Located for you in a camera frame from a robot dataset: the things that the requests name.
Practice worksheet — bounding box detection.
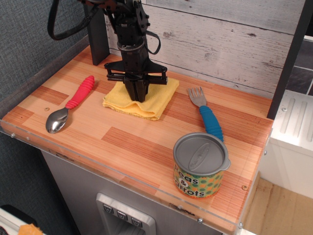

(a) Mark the red handled metal spoon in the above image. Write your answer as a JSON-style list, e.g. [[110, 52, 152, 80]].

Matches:
[[45, 75, 95, 134]]

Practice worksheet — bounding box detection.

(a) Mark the blue handled metal fork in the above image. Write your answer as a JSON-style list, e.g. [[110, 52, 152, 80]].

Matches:
[[188, 87, 224, 142]]

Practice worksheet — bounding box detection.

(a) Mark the peas and carrots toy can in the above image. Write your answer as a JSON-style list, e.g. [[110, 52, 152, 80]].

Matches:
[[173, 132, 231, 198]]

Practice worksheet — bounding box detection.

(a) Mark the dark post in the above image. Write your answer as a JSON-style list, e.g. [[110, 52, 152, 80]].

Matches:
[[87, 6, 110, 66], [267, 0, 313, 120]]

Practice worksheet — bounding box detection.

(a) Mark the white toy sink unit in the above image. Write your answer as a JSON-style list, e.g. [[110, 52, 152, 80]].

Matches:
[[258, 35, 313, 196]]

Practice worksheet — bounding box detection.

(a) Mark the yellow cloth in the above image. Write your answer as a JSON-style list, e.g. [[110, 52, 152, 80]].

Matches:
[[103, 78, 179, 120]]

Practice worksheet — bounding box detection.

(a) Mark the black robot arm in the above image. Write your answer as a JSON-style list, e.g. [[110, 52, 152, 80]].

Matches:
[[82, 0, 167, 102]]

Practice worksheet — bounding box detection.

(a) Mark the dark left post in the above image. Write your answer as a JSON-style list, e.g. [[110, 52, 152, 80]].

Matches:
[[87, 6, 110, 66]]

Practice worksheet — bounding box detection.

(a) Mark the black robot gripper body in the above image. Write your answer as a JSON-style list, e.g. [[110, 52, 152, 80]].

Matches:
[[105, 43, 168, 85]]

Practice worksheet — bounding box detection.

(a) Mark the dark right post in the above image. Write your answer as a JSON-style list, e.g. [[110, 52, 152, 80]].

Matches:
[[267, 0, 313, 120]]

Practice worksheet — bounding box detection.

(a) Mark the silver dispenser panel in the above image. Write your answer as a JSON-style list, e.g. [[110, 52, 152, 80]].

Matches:
[[96, 193, 157, 235]]

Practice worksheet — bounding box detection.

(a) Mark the black braided cable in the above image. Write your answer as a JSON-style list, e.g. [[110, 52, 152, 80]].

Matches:
[[46, 0, 98, 41]]

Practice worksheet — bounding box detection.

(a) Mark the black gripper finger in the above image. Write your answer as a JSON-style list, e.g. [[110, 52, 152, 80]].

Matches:
[[123, 77, 138, 101], [135, 79, 149, 102]]

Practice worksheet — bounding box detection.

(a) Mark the orange object at corner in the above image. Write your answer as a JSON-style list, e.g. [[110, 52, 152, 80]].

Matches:
[[18, 224, 44, 235]]

